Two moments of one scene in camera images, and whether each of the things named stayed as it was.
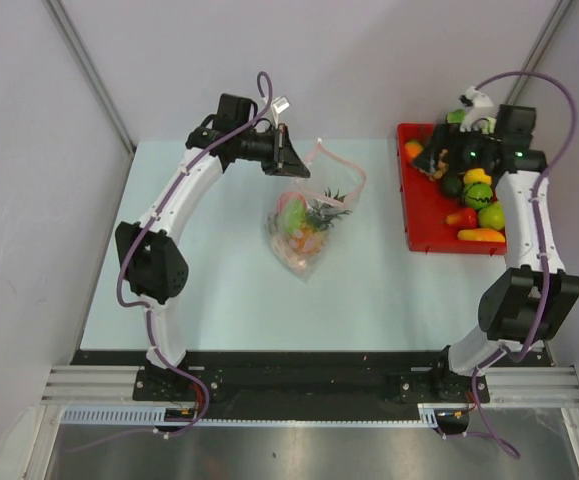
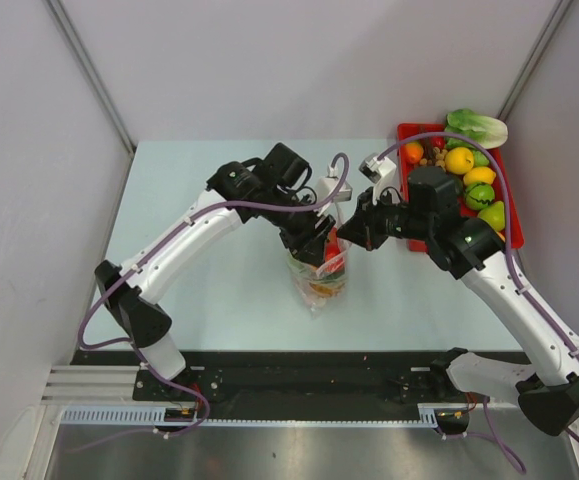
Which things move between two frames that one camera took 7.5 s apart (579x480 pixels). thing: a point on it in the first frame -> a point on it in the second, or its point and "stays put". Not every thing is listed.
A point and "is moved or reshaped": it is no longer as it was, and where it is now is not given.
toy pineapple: [322, 213] is moved or reshaped
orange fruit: [413, 148] stays put
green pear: [492, 216] stays put
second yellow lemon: [476, 175] stays put
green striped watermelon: [478, 196] stays put
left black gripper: [282, 153] -> [308, 242]
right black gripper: [446, 136] -> [363, 226]
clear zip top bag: [303, 216] is moved or reshaped
